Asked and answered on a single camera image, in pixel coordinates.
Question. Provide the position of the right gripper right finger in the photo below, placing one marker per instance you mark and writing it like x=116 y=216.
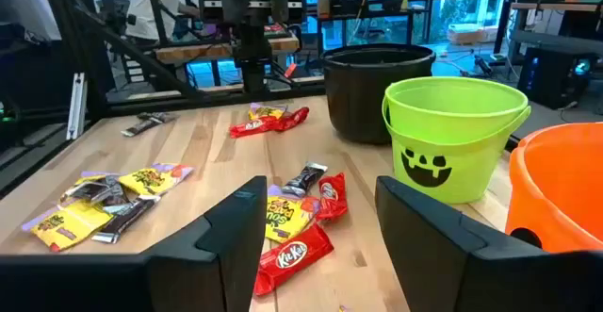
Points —
x=471 y=274

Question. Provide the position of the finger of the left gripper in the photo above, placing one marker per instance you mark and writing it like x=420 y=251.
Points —
x=279 y=5
x=235 y=3

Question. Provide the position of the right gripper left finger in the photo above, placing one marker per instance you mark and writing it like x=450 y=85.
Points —
x=188 y=274

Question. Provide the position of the dark Hershey's chocolate bar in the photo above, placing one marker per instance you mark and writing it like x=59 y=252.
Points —
x=89 y=192
x=306 y=177
x=125 y=218
x=139 y=127
x=160 y=116

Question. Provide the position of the red KitKat bar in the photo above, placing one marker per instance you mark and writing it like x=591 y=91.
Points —
x=252 y=127
x=294 y=118
x=332 y=199
x=292 y=255

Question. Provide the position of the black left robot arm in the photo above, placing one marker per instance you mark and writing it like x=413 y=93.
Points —
x=252 y=57

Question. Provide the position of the wooden workbench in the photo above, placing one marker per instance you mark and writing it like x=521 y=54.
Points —
x=198 y=50

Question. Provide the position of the person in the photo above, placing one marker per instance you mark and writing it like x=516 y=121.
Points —
x=151 y=5

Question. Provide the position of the green jack-o-lantern bucket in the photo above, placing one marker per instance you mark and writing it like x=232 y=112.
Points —
x=471 y=161

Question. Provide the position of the orange jack-o-lantern bucket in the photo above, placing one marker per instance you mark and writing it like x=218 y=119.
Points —
x=556 y=185

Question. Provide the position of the black plastic bucket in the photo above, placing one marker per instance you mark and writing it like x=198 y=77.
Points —
x=358 y=104

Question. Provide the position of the silver aluminium extrusion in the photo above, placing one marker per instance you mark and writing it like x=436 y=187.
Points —
x=76 y=109

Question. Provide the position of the cardboard box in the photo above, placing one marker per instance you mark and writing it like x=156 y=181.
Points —
x=471 y=34

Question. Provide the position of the black computer tower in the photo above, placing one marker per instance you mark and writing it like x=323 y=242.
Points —
x=546 y=76

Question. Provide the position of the wood-top side table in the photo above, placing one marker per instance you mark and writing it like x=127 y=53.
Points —
x=556 y=6

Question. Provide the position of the black table frame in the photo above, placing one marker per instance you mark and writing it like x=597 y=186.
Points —
x=207 y=101

